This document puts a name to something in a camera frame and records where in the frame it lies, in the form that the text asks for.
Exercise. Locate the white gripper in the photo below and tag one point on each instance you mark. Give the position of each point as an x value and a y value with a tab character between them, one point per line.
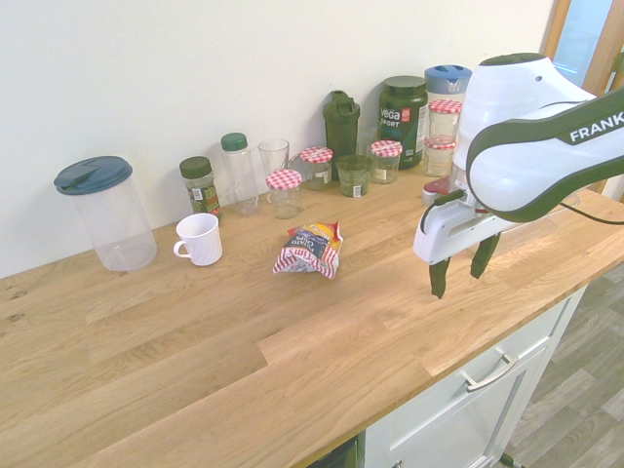
456	234

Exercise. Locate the red white chip bag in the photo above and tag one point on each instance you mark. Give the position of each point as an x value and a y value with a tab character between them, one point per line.
307	251

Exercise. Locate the translucent container with blue lid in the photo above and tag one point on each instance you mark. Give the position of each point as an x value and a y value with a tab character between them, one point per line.
446	78

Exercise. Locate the red and white kitchen tool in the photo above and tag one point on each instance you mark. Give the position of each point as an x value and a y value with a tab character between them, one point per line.
439	186

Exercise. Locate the glass jar red checkered lid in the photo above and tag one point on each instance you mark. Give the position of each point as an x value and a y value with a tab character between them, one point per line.
386	161
439	158
444	119
317	168
284	192

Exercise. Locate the white kitchen cabinet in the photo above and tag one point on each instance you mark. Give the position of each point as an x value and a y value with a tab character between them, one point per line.
453	419

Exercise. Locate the dark Vega protein tub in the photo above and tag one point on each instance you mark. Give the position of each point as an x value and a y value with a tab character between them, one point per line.
402	117

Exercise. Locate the dark green shaker bottle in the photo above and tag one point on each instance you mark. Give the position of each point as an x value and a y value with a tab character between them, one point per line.
341	131

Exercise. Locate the silver cabinet knob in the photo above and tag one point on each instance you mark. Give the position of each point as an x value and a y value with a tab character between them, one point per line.
397	463

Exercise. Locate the clear drinking glass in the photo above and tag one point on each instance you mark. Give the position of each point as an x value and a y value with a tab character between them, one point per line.
273	156

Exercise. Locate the clear bottle with green lid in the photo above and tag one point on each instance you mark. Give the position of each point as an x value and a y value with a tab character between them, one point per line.
238	166

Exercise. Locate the white ceramic mug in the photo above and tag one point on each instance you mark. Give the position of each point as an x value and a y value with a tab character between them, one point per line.
202	241

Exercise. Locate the spice jar with dark lid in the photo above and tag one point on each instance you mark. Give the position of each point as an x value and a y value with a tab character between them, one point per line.
200	192

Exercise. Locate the clear pitcher with blue lid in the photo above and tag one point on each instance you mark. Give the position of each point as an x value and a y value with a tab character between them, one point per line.
97	175

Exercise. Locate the wooden door frame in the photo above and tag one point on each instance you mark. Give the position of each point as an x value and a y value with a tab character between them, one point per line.
553	29

